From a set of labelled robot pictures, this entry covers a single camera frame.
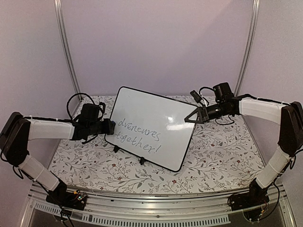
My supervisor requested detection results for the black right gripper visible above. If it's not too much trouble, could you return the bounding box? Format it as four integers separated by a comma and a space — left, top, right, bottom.
185, 102, 230, 124

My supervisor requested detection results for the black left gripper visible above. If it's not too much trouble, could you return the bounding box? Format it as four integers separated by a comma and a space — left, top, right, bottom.
89, 119, 115, 136

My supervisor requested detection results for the small black-framed whiteboard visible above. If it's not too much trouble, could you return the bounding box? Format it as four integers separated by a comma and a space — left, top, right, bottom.
105, 87, 197, 172

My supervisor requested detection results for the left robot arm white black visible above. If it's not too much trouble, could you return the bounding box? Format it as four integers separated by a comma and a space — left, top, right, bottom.
0, 104, 115, 205

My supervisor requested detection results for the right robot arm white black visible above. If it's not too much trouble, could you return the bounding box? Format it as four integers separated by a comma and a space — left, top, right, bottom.
184, 82, 303, 206

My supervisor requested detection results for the black left whiteboard foot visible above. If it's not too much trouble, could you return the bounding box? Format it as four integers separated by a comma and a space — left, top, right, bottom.
113, 146, 120, 153

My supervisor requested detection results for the black whiteboard foot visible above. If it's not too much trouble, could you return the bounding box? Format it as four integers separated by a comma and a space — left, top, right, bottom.
139, 157, 145, 165
113, 146, 120, 153

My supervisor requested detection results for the black right whiteboard foot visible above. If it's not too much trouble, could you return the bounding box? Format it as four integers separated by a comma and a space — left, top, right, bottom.
139, 157, 145, 165

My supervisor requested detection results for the floral patterned table mat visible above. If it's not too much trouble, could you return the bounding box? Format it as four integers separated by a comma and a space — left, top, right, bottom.
45, 95, 267, 195

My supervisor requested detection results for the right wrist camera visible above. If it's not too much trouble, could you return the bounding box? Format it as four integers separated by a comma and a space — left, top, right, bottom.
190, 90, 209, 106

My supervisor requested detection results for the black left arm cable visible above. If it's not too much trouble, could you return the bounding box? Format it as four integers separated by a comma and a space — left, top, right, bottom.
66, 93, 105, 119

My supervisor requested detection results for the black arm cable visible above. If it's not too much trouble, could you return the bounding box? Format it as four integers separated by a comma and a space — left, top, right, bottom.
66, 93, 105, 119
241, 94, 292, 107

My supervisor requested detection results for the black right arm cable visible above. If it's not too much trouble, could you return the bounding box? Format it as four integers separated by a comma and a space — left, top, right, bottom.
241, 94, 292, 107

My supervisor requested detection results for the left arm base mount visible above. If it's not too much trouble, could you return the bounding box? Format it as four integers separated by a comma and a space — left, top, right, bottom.
46, 182, 87, 210

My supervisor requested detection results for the aluminium front rail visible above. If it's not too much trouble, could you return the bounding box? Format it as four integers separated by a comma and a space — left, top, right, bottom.
20, 183, 298, 227

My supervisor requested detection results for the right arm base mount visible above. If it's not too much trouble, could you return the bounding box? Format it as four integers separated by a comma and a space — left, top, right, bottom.
227, 180, 269, 222

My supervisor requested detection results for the right aluminium frame post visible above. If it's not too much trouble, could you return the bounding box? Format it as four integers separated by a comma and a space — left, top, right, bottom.
234, 0, 260, 96

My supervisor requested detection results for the aluminium frame post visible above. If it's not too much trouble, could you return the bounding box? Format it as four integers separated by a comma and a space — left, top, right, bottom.
234, 0, 260, 96
53, 0, 80, 93

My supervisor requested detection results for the left aluminium frame post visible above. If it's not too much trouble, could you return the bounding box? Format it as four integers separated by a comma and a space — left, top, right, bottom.
53, 0, 80, 93

